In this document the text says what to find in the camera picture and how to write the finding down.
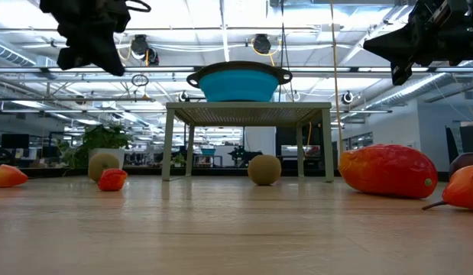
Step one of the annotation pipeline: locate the pale green perforated metal stand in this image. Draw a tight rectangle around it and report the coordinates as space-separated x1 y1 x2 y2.
161 101 335 183

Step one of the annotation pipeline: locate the small orange pear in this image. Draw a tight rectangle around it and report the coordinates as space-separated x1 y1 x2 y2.
422 164 473 212
0 163 29 188

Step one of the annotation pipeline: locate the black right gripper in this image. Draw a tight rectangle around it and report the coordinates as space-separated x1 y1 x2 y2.
362 0 473 86

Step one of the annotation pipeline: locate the dark red pomegranate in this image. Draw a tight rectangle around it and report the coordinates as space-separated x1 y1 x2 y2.
449 151 473 176

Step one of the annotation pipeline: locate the small background green plant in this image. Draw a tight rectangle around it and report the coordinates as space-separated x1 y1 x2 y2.
170 152 187 168

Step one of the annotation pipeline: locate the red orange mango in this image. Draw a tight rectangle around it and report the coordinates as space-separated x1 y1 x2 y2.
338 144 439 199

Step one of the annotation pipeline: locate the pale potato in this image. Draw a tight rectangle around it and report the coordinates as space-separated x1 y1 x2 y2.
87 153 121 183

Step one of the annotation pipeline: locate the green plant in white pot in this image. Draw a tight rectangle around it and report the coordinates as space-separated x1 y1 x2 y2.
54 124 134 177

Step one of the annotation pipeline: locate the brown kiwi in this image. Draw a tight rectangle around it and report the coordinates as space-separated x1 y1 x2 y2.
247 154 283 186

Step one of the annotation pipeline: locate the dark background monitor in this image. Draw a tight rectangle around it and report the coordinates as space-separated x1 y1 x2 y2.
459 125 473 154
1 133 31 150

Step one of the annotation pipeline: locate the black left gripper cable loop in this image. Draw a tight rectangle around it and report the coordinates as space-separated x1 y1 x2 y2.
125 0 152 13

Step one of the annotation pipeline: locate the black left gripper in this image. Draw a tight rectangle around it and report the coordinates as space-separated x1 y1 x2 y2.
39 0 132 77

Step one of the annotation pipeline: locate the small red strawberry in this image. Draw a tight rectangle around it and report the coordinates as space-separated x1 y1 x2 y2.
97 168 128 193

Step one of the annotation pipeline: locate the blue grey collapsible colander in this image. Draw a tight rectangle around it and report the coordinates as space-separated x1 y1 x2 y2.
185 60 293 103

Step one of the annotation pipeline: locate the black hanging cable coil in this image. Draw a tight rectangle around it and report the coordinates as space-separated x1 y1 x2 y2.
131 73 150 88

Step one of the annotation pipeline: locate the black aluminium table frame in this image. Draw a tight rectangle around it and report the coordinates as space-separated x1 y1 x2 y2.
0 166 473 183

